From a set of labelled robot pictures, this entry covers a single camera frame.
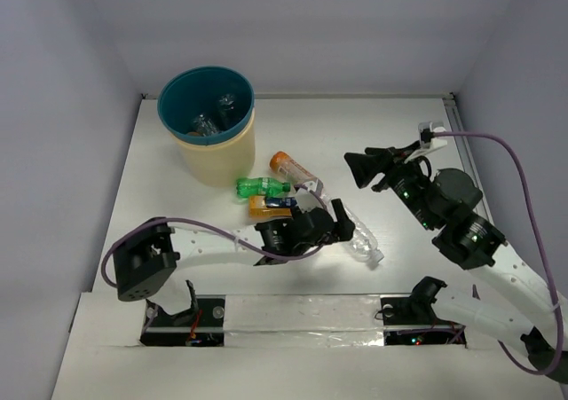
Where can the silver taped front rail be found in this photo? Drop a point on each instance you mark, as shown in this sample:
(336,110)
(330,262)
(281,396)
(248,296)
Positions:
(302,321)

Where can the clear ribbed plastic bottle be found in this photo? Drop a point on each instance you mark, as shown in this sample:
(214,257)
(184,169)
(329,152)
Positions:
(363,247)

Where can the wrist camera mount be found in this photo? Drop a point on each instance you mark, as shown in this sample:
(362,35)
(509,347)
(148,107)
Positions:
(428,143)
(310,191)

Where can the aluminium rail right edge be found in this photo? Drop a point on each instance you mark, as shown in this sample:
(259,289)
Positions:
(462,144)

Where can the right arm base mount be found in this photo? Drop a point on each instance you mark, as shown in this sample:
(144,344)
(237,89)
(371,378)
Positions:
(410,320)

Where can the yellow bottle blue label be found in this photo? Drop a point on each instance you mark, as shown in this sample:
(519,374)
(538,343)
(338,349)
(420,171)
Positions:
(262,207)

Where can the orange bottle white label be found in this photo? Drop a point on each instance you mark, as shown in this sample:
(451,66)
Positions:
(282,164)

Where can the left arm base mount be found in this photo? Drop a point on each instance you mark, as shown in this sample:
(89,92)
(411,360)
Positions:
(199,326)

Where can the teal and cream bin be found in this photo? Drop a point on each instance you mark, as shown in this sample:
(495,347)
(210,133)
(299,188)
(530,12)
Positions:
(217,160)

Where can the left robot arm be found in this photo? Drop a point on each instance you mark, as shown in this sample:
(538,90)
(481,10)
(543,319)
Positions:
(144,263)

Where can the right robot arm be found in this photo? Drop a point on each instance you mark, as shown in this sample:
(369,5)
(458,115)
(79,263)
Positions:
(531,320)

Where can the clear bottle blue label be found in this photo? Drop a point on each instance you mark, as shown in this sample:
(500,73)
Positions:
(227,110)

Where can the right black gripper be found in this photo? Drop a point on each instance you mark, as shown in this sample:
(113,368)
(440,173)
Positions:
(364,167)

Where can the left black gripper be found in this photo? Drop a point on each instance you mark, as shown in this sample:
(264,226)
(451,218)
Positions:
(324,224)

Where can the clear bottle white cap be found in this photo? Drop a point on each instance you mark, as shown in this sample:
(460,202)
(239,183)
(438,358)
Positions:
(205,126)

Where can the green plastic bottle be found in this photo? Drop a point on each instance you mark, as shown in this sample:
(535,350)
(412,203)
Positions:
(261,186)

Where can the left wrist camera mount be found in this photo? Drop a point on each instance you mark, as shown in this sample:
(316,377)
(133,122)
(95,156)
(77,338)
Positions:
(310,191)

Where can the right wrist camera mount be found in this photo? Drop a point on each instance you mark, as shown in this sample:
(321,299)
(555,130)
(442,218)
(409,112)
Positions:
(428,143)

